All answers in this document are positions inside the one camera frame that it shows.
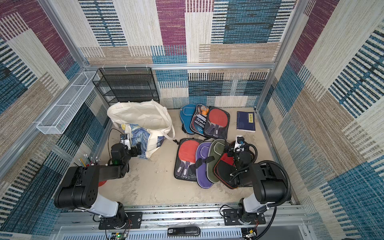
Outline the olive green paddle case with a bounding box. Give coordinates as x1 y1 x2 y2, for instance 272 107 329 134
206 139 227 184

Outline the black red paddle case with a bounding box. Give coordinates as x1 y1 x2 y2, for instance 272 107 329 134
214 152 240 189

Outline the red paddle mesh case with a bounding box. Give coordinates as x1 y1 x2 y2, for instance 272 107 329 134
204 107 230 140

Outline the purple paddle case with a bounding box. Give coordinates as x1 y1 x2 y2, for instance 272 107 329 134
195 142 213 189

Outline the canvas tote bag starry print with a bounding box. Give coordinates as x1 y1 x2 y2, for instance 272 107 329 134
107 100 175 159

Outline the clear ping pong set case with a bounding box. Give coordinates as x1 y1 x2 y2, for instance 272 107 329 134
190 104 210 137

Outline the blue ping pong paddle case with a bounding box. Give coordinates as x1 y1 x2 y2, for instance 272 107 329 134
180 104 197 135

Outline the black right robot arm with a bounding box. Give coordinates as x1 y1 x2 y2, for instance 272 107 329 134
216 136 292 225

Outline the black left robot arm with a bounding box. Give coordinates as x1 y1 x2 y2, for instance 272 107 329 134
54 143 143 230

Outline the dark blue notebook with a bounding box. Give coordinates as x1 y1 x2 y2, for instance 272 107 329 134
237 111 256 133

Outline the red pencil cup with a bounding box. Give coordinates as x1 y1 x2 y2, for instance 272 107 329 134
73 154 95 168

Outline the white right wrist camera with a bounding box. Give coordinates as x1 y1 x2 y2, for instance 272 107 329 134
234 136 246 153

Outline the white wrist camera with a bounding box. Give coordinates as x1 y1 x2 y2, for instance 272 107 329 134
120 134 131 150
234 136 246 153

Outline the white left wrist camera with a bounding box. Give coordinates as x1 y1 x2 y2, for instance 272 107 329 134
120 134 131 150

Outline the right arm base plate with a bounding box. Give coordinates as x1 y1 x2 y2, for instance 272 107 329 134
220 209 266 226

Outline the black wire shelf rack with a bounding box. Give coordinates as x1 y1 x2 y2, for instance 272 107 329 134
92 67 160 106

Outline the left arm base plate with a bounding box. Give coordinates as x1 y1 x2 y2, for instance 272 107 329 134
99 212 143 230

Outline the white mesh wall basket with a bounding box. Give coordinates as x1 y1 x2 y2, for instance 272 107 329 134
37 72 96 135

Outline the black device on rail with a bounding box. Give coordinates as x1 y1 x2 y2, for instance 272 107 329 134
167 226 201 237

